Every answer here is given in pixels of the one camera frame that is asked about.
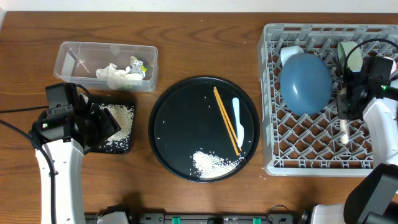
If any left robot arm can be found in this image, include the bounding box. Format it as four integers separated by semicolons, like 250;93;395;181
29;83;121;223

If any round black serving tray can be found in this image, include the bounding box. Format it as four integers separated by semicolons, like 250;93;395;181
149;77;260;182

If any light blue plastic knife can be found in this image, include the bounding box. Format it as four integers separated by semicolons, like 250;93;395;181
232;98;244;148

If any clear plastic waste bin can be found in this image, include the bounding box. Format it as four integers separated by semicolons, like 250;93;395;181
53;42;158;92

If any rice pile on rectangular tray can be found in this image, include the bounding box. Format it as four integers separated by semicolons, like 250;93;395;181
99;104;134;151

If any wooden chopstick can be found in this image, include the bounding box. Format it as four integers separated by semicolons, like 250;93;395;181
221;100;241;154
213;87;239;156

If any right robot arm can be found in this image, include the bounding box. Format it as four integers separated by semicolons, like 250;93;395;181
338;57;397;223

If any light blue small bowl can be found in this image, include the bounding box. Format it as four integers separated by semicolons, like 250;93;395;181
280;45;304;65

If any pink cup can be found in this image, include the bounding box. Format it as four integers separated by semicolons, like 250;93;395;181
385;57;397;75

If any teal green bowl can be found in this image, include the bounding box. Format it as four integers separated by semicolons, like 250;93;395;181
337;40;364;73

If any foil snack wrapper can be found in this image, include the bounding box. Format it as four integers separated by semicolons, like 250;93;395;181
129;56;147;79

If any white plastic spoon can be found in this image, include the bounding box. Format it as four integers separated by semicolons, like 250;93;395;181
338;86;351;146

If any black rectangular tray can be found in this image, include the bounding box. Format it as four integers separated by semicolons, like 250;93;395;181
85;95;136;154

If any grey dishwasher rack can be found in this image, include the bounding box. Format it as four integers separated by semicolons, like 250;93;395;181
257;23;397;177

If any white napkin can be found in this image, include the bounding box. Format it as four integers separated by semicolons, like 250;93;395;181
96;63;143;90

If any rice pile on round tray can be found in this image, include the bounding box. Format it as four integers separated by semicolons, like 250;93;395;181
190;151;244;179

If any dark blue bowl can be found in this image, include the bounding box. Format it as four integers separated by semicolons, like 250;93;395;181
280;54;332;116

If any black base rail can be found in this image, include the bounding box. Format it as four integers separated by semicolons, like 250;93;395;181
85;205;310;224

